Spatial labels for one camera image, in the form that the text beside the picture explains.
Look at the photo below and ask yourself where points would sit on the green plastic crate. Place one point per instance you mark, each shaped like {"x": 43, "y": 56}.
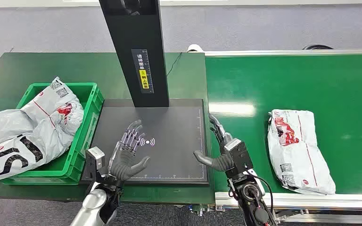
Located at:
{"x": 74, "y": 162}

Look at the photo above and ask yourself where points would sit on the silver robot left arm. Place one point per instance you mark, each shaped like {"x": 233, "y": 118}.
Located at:
{"x": 90, "y": 206}

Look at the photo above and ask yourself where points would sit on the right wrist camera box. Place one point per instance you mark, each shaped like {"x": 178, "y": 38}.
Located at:
{"x": 240, "y": 159}

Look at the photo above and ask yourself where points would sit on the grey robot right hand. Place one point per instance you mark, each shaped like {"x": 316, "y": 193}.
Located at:
{"x": 217, "y": 163}

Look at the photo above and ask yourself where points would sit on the grey package with black letters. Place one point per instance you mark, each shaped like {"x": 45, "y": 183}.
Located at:
{"x": 21, "y": 137}

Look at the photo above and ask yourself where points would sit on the grey package with red truck print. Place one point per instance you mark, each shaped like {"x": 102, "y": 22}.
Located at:
{"x": 299, "y": 156}

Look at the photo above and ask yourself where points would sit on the black inbound scanner machine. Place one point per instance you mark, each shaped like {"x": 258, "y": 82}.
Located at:
{"x": 168, "y": 149}

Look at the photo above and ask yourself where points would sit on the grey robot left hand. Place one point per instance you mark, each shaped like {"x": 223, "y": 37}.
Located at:
{"x": 124, "y": 162}

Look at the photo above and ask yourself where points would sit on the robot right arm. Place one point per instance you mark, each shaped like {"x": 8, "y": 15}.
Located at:
{"x": 252, "y": 199}

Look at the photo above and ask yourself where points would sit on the green conveyor belt with aluminium frame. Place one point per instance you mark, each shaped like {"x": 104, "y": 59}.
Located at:
{"x": 293, "y": 81}

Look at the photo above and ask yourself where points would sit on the ruler label with yellow sticker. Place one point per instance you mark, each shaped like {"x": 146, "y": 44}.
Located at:
{"x": 143, "y": 71}

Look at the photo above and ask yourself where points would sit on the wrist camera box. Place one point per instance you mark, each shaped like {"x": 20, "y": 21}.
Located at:
{"x": 240, "y": 159}
{"x": 94, "y": 162}

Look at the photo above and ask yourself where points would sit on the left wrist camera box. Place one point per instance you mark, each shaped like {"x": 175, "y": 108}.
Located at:
{"x": 94, "y": 162}

